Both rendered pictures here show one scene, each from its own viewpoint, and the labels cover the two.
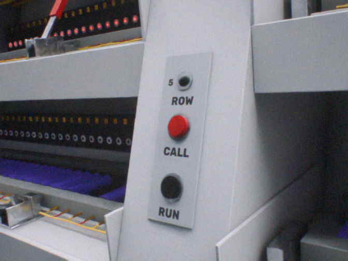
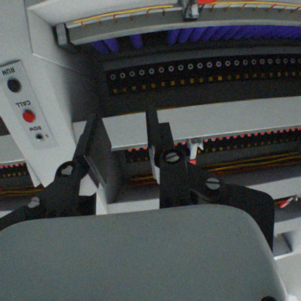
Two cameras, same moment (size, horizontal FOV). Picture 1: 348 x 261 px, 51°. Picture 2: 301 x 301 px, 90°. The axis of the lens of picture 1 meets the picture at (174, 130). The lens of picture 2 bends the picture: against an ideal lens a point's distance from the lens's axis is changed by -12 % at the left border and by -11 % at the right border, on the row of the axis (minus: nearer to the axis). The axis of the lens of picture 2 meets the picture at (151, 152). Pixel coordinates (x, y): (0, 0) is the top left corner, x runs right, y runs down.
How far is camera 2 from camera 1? 0.33 m
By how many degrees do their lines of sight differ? 47
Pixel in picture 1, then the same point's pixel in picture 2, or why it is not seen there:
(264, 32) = (20, 157)
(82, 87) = (131, 121)
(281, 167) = not seen: hidden behind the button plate
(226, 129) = (8, 120)
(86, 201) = (128, 31)
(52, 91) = (166, 115)
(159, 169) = (27, 91)
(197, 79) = (33, 138)
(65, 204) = (152, 21)
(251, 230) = not seen: outside the picture
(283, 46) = (12, 151)
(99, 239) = (90, 11)
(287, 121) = not seen: hidden behind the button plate
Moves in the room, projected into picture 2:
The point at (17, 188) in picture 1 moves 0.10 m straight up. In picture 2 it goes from (227, 18) to (224, 91)
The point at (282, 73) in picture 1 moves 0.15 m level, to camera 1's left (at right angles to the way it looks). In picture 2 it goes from (9, 141) to (48, 172)
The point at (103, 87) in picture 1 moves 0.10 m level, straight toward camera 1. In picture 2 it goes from (110, 123) to (40, 157)
